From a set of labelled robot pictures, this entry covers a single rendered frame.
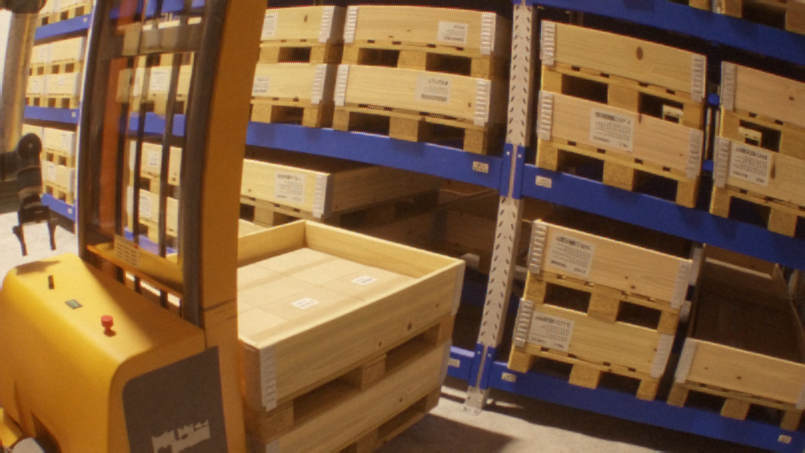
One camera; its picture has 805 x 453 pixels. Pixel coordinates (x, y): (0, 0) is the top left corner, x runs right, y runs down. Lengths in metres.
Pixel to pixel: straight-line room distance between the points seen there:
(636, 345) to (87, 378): 2.21
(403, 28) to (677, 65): 1.35
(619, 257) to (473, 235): 1.82
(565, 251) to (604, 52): 0.90
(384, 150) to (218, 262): 1.62
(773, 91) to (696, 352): 1.23
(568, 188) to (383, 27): 1.15
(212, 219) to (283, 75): 1.95
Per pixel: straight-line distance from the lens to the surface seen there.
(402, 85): 3.00
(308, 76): 3.31
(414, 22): 3.01
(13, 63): 2.47
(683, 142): 2.60
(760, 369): 2.82
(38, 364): 1.74
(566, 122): 2.70
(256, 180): 3.55
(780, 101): 2.64
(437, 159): 2.94
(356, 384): 2.25
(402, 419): 2.74
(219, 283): 1.61
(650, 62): 2.64
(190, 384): 1.55
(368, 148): 3.11
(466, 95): 2.85
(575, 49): 2.71
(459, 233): 4.34
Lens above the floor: 1.51
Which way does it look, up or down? 15 degrees down
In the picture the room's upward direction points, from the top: 6 degrees clockwise
